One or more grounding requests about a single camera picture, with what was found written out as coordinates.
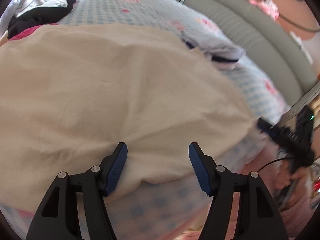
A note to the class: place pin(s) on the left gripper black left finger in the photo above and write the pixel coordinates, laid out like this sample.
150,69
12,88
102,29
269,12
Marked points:
57,215

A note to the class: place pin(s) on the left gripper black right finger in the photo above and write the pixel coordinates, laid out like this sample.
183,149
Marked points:
258,215

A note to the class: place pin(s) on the cream and pink shirt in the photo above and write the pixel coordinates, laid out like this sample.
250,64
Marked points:
70,94

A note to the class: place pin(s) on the person's right hand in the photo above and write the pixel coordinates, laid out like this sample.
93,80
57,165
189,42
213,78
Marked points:
284,177

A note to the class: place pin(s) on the blue checkered cartoon blanket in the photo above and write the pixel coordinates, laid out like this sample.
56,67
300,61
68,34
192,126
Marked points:
164,210

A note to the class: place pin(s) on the grey padded headboard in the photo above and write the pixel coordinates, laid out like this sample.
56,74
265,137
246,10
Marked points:
268,46

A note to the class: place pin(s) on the folded lilac garment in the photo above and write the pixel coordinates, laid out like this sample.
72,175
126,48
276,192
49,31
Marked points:
223,54

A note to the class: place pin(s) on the black garment in pile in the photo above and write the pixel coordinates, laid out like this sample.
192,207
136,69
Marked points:
39,12

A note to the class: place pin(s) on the white garment in pile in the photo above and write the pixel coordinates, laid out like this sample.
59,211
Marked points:
19,7

